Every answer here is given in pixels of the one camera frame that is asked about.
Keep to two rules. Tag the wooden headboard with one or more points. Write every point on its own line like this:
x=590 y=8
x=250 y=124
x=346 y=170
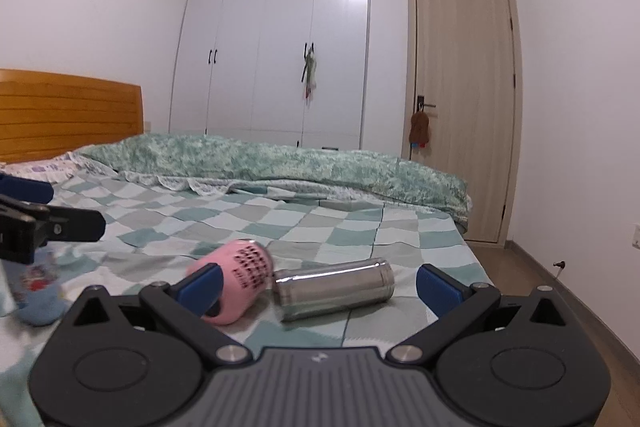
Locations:
x=44 y=114

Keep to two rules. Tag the green floral quilt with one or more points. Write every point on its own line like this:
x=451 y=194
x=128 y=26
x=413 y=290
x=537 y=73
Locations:
x=208 y=164

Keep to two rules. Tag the pink cup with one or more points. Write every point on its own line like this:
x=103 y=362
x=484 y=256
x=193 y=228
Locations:
x=246 y=269

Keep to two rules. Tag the white wardrobe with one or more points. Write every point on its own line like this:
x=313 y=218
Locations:
x=239 y=64

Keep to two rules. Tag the wooden door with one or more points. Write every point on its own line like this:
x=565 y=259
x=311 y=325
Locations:
x=465 y=56

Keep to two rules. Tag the checkered green bed sheet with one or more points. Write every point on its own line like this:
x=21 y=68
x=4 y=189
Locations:
x=156 y=229

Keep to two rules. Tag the blue cartoon cup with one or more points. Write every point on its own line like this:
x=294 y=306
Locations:
x=36 y=288

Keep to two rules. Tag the white wall socket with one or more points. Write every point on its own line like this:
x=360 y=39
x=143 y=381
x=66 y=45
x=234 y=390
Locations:
x=636 y=237

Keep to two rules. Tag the stainless steel cylinder cup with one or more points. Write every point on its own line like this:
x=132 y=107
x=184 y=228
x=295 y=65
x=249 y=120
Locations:
x=303 y=293

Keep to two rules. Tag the green hanging ornament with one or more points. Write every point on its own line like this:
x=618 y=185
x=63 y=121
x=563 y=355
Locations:
x=309 y=69

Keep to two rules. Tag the purple patterned pillow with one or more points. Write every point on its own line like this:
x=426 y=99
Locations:
x=53 y=170

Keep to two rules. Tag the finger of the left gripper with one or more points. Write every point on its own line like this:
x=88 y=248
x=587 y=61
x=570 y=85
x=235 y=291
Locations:
x=67 y=224
x=26 y=190

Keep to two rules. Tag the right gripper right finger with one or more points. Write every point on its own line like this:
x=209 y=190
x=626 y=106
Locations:
x=488 y=353

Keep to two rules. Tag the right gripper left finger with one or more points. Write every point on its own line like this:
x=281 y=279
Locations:
x=148 y=353

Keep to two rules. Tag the black door handle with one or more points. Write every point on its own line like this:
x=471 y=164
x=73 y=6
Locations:
x=421 y=105

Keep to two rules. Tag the brown plush toy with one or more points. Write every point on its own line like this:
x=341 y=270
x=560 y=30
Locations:
x=419 y=133

